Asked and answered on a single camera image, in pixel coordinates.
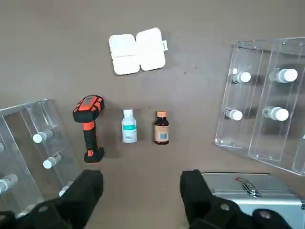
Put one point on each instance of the silver aluminium case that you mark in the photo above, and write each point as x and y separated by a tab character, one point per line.
262	202

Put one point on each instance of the large white-capped clear bottle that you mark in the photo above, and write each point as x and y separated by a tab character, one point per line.
280	114
289	75

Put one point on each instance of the clear acrylic stepped shelf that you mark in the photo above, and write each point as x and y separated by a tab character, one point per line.
14	124
257	95

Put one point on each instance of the white medicine bottle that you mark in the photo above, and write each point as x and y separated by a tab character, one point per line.
129	128

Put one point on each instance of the open white pill box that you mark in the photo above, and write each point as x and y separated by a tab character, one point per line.
150	50

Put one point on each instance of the small white-capped clear bottle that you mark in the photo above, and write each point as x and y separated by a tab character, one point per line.
243	77
38	138
48	163
64	190
7	182
236	115

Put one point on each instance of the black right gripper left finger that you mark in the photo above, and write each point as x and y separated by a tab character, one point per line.
81	190

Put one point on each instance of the brown medicine bottle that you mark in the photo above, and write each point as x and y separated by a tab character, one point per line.
161	133

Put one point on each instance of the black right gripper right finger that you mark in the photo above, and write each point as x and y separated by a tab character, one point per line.
195	190

